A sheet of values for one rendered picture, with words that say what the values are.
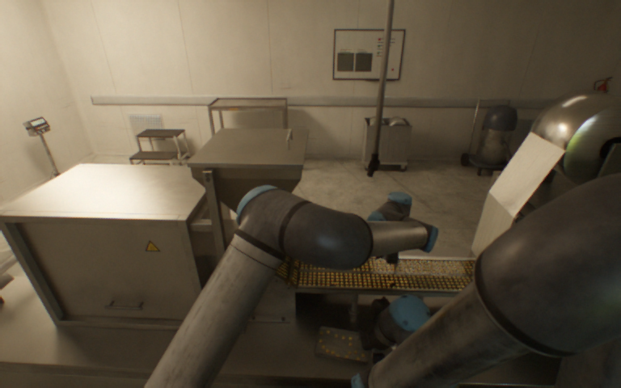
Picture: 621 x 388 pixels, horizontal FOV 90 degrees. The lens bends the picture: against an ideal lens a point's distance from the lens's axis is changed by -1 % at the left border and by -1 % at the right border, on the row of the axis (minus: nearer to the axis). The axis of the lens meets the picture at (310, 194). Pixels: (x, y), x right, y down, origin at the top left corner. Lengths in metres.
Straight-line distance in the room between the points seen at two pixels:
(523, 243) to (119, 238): 1.19
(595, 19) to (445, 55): 1.87
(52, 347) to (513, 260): 1.59
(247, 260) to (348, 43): 4.28
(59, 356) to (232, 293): 1.07
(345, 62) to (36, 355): 4.27
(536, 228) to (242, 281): 0.47
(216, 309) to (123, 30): 5.05
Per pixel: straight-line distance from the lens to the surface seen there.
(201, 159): 1.03
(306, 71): 4.77
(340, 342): 1.36
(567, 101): 1.36
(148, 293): 1.42
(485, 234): 1.46
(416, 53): 4.89
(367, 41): 4.75
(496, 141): 4.92
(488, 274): 0.35
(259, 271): 0.63
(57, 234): 1.42
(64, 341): 1.66
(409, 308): 0.83
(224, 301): 0.64
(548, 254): 0.32
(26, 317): 1.87
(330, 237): 0.57
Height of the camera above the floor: 1.89
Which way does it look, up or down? 29 degrees down
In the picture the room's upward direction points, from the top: straight up
